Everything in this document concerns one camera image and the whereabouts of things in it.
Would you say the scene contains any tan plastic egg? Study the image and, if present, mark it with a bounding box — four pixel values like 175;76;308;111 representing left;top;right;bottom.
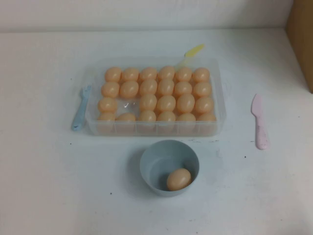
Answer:
104;67;122;83
176;94;196;112
97;112;116;133
176;113;197;133
139;94;158;112
156;95;177;113
157;78;175;96
175;67;193;83
195;96;215;114
192;67;211;83
197;112;217;133
174;81;193;97
156;111;177;133
121;68;140;82
98;97;118;113
139;78;158;96
139;67;158;82
116;112;136;133
157;65;176;81
119;80;140;99
193;81;213;98
138;110;157;133
166;168;192;191
101;81;121;97

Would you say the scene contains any clear plastic egg box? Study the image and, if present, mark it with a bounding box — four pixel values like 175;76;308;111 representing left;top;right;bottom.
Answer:
84;57;227;137

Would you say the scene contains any brown cardboard box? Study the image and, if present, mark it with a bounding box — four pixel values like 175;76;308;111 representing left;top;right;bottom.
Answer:
285;0;313;94

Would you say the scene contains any grey-blue round bowl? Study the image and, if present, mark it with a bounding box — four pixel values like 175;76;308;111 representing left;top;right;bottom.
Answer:
139;140;201;198

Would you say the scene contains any yellow plastic spoon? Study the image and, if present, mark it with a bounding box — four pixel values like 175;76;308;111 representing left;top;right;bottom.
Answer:
174;44;205;68

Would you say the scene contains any light blue plastic fork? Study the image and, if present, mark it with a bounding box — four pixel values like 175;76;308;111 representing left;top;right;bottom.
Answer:
71;84;93;131

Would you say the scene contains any pink plastic knife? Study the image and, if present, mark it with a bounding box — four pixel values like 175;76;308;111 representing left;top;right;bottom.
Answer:
251;93;269;150

